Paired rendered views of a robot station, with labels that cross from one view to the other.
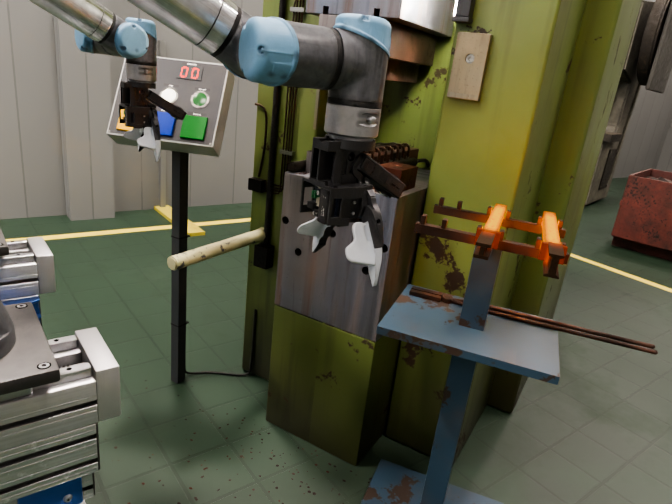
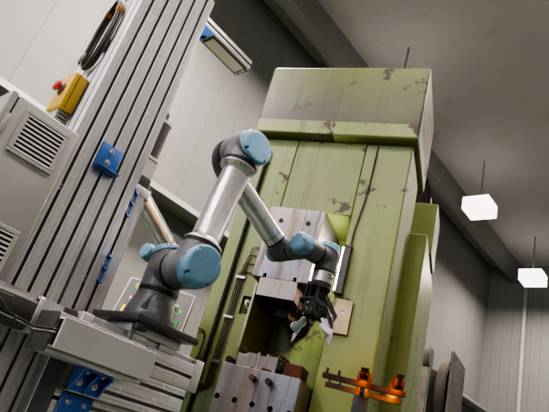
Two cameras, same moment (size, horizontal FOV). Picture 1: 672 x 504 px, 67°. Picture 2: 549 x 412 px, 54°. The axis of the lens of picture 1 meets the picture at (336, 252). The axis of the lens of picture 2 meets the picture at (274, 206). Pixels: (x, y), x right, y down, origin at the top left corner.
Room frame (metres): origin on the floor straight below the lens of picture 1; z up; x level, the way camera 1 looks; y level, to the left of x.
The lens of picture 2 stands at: (-0.99, 0.37, 0.57)
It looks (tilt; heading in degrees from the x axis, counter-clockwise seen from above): 25 degrees up; 355
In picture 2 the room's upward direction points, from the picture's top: 16 degrees clockwise
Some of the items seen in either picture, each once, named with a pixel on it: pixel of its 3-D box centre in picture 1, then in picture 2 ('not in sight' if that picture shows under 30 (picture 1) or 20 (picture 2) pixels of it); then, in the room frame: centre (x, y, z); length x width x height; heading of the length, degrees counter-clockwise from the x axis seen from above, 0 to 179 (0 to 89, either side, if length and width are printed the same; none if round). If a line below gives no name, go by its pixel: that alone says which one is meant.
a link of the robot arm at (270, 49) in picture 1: (284, 54); (304, 248); (0.69, 0.09, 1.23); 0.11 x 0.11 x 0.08; 32
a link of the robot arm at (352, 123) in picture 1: (353, 122); (323, 279); (0.72, 0.00, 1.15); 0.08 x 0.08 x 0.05
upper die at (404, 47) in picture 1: (381, 42); (287, 302); (1.72, -0.06, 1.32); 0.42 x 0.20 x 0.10; 151
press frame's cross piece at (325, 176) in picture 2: not in sight; (331, 194); (1.83, -0.17, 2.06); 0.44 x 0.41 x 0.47; 151
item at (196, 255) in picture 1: (221, 247); not in sight; (1.62, 0.38, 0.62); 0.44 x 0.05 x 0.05; 151
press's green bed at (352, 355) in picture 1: (355, 352); not in sight; (1.70, -0.12, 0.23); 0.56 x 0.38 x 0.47; 151
